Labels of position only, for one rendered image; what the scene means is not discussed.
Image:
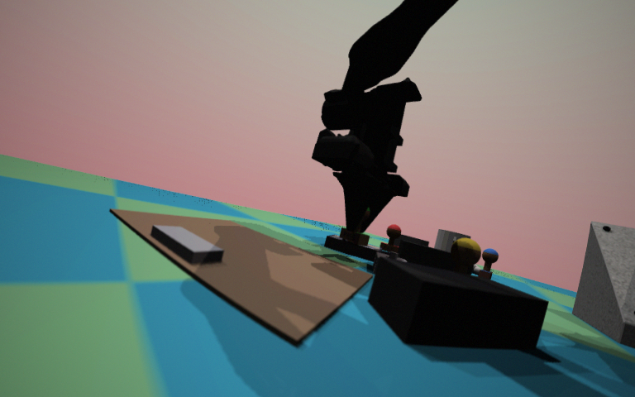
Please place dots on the brown flat board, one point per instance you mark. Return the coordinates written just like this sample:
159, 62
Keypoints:
286, 289

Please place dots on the dark rubber stamp with green knob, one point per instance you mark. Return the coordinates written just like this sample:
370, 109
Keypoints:
354, 239

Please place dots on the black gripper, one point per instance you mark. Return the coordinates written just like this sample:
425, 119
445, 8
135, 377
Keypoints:
367, 158

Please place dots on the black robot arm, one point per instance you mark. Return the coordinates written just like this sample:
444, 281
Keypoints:
377, 55

